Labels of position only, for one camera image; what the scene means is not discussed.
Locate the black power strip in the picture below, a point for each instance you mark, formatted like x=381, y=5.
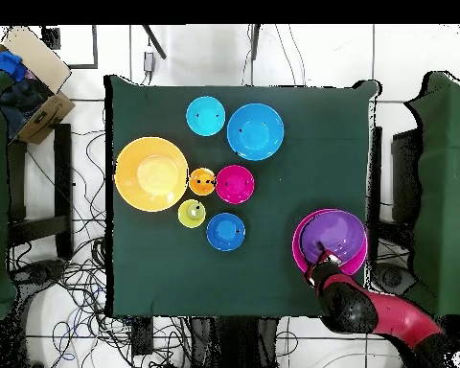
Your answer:
x=142, y=337

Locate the purple plastic bowl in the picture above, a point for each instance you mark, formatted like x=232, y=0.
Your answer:
x=337, y=230

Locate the small red plastic bowl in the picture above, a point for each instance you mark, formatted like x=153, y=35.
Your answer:
x=234, y=184

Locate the bright blue cloth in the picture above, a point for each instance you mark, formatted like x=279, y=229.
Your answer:
x=4, y=63

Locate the large orange plastic bowl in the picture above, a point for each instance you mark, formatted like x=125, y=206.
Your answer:
x=149, y=176

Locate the dark green tablecloth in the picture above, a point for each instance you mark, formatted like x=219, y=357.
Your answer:
x=157, y=268

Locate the grey power adapter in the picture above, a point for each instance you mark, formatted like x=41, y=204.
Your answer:
x=148, y=61

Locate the cardboard box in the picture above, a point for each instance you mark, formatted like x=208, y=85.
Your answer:
x=34, y=53

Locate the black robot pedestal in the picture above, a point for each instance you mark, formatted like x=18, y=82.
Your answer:
x=234, y=341

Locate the yellow plastic cup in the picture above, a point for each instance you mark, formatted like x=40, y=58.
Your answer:
x=187, y=216

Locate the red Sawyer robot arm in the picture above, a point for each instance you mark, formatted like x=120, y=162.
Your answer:
x=391, y=310

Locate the dark fabric bundle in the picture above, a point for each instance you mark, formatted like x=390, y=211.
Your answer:
x=23, y=99

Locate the small light blue bowl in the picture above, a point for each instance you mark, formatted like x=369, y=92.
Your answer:
x=207, y=124

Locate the orange plastic cup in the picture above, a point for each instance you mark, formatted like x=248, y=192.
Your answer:
x=201, y=188

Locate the large pink plastic bowl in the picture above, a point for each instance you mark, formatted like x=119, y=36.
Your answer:
x=297, y=253

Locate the small dark blue bowl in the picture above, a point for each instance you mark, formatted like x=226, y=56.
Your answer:
x=225, y=232

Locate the black metal frame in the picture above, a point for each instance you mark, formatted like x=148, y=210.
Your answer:
x=63, y=172

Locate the black tripod leg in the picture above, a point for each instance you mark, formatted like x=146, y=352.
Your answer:
x=155, y=42
x=255, y=40

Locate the medium blue plastic bowl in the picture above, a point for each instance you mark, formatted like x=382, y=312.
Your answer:
x=255, y=134

